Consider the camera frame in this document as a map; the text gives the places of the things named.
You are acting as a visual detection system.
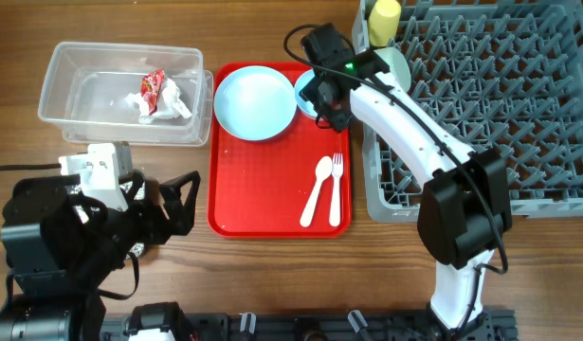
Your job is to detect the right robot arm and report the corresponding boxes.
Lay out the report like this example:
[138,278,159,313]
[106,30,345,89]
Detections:
[300,23,512,338]

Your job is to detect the red snack wrapper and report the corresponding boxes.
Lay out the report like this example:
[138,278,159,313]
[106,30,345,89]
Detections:
[140,69,166,116]

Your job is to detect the red serving tray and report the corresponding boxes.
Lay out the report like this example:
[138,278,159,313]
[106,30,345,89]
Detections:
[207,61,354,240]

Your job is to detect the clear plastic waste bin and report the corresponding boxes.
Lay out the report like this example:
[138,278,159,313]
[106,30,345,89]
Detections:
[38,42,213,147]

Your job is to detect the grey dishwasher rack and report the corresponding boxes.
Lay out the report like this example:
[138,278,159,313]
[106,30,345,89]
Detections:
[351,0,583,224]

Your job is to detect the white napkin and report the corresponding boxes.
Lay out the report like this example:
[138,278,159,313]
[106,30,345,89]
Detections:
[124,78,192,125]

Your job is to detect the green bowl with food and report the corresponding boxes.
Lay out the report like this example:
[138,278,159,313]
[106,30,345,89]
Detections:
[376,47,411,92]

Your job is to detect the light blue bowl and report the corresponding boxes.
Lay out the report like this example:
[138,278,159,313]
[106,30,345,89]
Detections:
[293,69,320,119]

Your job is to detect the yellow plastic cup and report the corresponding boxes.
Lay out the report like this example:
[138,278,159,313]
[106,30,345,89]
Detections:
[368,0,402,47]

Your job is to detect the white plastic fork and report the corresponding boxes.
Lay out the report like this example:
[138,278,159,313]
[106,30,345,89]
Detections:
[329,153,344,227]

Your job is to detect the white plastic spoon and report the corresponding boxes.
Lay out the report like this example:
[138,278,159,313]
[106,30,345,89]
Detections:
[300,156,333,227]

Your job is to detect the light blue plate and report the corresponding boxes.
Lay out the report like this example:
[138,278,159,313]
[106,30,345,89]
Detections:
[214,65,297,141]

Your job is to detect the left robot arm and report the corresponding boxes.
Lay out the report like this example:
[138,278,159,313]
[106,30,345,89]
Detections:
[0,170,201,340]

